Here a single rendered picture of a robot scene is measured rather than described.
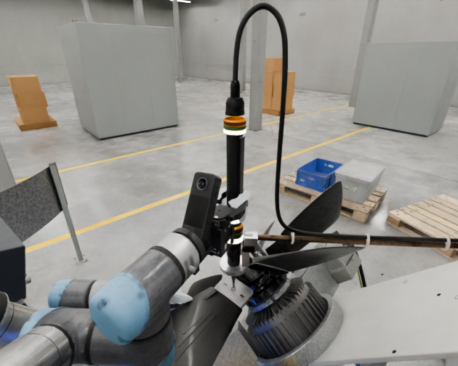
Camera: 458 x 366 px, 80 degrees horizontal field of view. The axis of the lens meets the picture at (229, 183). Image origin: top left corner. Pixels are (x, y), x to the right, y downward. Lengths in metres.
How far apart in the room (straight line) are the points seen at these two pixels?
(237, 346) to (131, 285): 0.51
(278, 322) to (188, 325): 0.22
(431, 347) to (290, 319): 0.29
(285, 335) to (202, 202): 0.43
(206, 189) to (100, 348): 0.28
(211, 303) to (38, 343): 0.40
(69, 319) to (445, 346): 0.58
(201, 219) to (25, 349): 0.27
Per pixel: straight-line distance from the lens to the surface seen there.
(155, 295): 0.39
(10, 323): 0.63
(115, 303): 0.37
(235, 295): 0.75
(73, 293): 0.83
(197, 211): 0.47
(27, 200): 2.38
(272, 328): 0.77
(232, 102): 0.51
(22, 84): 8.34
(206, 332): 0.70
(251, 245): 0.64
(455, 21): 12.78
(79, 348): 0.50
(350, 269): 0.97
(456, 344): 0.60
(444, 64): 7.49
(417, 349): 0.62
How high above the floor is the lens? 1.75
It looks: 26 degrees down
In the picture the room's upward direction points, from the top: straight up
